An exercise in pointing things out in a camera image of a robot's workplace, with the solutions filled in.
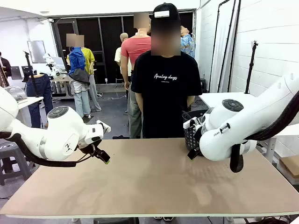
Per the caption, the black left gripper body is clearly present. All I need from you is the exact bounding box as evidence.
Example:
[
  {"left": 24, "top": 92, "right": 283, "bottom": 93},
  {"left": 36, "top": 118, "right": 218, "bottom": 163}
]
[{"left": 78, "top": 139, "right": 103, "bottom": 156}]

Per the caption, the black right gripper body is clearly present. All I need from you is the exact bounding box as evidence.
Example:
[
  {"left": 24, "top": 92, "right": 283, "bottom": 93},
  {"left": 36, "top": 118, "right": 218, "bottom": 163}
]
[{"left": 192, "top": 127, "right": 203, "bottom": 152}]

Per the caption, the person's left forearm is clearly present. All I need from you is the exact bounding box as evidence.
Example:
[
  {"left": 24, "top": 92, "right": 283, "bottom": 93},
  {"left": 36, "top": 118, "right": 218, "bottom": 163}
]
[{"left": 186, "top": 94, "right": 195, "bottom": 112}]

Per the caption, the person's right forearm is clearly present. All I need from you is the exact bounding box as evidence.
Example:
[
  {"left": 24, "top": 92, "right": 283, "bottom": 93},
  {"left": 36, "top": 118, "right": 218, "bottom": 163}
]
[{"left": 135, "top": 91, "right": 144, "bottom": 112}]

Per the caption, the black perforated plastic basket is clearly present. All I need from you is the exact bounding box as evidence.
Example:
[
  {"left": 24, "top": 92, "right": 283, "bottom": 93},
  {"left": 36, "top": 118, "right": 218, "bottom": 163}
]
[{"left": 182, "top": 109, "right": 211, "bottom": 150}]

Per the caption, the person in black t-shirt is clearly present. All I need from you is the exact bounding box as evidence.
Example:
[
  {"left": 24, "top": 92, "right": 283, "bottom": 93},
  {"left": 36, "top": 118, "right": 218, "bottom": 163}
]
[{"left": 130, "top": 2, "right": 203, "bottom": 139}]

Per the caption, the mannequin torso with dark jeans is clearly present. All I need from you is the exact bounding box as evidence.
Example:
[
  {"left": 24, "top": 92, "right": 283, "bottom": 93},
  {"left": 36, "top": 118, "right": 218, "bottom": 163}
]
[{"left": 26, "top": 73, "right": 54, "bottom": 128}]

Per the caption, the metal work table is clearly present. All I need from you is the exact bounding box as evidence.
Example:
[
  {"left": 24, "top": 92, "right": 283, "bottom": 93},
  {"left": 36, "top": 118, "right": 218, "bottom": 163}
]
[{"left": 50, "top": 74, "right": 73, "bottom": 98}]

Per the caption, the grey plastic stool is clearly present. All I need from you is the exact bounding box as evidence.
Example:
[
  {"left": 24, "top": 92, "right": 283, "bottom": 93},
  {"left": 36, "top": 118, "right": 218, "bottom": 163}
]
[{"left": 0, "top": 139, "right": 36, "bottom": 186}]

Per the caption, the white hanging curtain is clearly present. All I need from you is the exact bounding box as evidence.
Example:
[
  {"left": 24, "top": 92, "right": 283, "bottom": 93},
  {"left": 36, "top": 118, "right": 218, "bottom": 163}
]
[{"left": 210, "top": 7, "right": 234, "bottom": 93}]

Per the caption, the mannequin with yellow shirt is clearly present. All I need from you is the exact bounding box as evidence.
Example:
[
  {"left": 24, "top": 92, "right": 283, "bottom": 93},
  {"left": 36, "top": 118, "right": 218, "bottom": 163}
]
[{"left": 80, "top": 35, "right": 102, "bottom": 112}]

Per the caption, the clear plastic box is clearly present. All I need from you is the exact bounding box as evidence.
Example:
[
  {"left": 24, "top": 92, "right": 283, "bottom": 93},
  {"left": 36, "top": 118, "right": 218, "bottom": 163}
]
[{"left": 4, "top": 86, "right": 28, "bottom": 102}]

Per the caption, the mannequin with floral blue shirt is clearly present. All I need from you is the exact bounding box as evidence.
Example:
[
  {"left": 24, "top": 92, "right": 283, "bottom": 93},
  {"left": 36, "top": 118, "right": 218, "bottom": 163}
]
[{"left": 180, "top": 25, "right": 196, "bottom": 59}]

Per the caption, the mannequin with cream shirt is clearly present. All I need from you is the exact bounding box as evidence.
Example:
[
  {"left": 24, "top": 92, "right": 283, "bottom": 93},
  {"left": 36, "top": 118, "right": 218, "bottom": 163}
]
[{"left": 114, "top": 32, "right": 133, "bottom": 91}]

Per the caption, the brown cardboard box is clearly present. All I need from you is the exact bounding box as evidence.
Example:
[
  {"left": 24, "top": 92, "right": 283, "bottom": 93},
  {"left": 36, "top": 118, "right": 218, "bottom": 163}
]
[{"left": 279, "top": 155, "right": 299, "bottom": 179}]

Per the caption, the dark computer monitor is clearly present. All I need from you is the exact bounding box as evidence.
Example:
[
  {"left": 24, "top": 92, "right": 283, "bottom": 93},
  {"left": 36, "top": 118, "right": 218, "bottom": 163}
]
[{"left": 10, "top": 66, "right": 23, "bottom": 80}]

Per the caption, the curved black stand pole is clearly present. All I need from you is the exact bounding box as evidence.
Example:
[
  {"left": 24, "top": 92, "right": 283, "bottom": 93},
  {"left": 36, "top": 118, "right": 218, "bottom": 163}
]
[{"left": 214, "top": 0, "right": 231, "bottom": 93}]

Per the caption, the straight black stand pole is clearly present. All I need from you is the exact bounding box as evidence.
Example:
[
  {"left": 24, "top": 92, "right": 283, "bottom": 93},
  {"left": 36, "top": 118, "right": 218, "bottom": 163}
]
[{"left": 228, "top": 0, "right": 242, "bottom": 92}]

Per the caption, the mannequin with red top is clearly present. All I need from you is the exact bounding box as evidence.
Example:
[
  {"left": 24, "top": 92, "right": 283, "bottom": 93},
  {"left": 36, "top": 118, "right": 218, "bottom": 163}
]
[{"left": 120, "top": 13, "right": 152, "bottom": 139}]

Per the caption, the bystander in dark clothes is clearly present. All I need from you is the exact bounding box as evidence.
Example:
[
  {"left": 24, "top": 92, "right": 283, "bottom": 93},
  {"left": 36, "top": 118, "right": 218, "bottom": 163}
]
[{"left": 0, "top": 51, "right": 12, "bottom": 79}]

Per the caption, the black cap with white patch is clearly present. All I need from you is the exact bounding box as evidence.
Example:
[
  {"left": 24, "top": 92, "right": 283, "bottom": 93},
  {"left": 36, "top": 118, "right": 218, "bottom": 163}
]
[{"left": 153, "top": 2, "right": 181, "bottom": 21}]

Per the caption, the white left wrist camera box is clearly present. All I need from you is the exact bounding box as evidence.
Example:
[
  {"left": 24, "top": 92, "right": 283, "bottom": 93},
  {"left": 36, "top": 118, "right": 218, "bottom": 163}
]
[{"left": 96, "top": 120, "right": 111, "bottom": 133}]

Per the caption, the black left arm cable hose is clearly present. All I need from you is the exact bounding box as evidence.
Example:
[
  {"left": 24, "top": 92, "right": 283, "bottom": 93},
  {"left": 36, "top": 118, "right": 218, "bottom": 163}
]
[{"left": 0, "top": 132, "right": 77, "bottom": 168}]

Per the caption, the black tripod by brick wall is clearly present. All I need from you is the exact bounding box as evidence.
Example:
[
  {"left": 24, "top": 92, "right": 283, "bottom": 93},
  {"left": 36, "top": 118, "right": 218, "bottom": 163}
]
[{"left": 244, "top": 41, "right": 259, "bottom": 94}]

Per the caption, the black tripod with camera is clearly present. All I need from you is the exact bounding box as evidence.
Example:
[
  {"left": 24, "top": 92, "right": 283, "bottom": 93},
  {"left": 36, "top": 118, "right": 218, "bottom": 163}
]
[{"left": 22, "top": 50, "right": 40, "bottom": 98}]

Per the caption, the grey wall whiteboard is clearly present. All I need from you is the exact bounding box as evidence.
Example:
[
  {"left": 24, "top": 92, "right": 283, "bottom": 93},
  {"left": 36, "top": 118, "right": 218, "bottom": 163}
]
[{"left": 27, "top": 41, "right": 47, "bottom": 63}]

